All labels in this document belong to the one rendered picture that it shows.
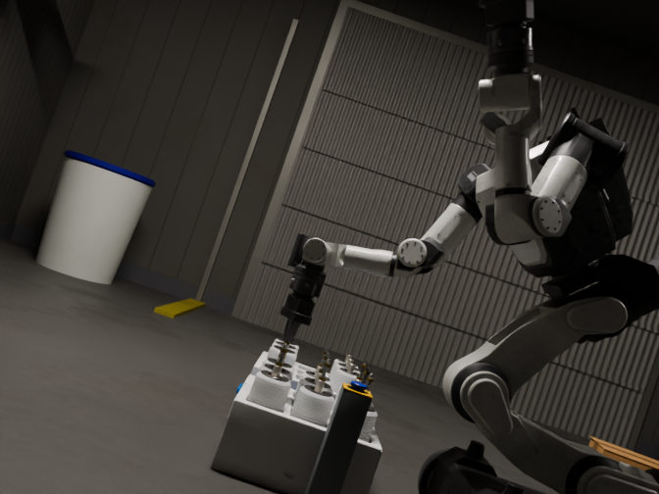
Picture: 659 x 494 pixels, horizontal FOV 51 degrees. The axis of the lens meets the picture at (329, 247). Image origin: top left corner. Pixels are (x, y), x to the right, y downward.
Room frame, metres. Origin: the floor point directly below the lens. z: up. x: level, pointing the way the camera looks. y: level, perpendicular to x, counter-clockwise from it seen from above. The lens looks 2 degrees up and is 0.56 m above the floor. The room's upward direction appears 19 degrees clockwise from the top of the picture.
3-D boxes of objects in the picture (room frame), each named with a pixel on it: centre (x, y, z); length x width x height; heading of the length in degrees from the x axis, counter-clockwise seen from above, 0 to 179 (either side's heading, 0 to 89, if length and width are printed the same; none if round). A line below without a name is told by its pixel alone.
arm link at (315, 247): (1.89, 0.04, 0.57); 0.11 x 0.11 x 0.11; 83
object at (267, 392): (1.78, 0.02, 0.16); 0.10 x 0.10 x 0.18
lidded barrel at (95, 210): (4.48, 1.52, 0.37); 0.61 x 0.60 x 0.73; 1
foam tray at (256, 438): (1.90, -0.09, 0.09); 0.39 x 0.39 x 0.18; 1
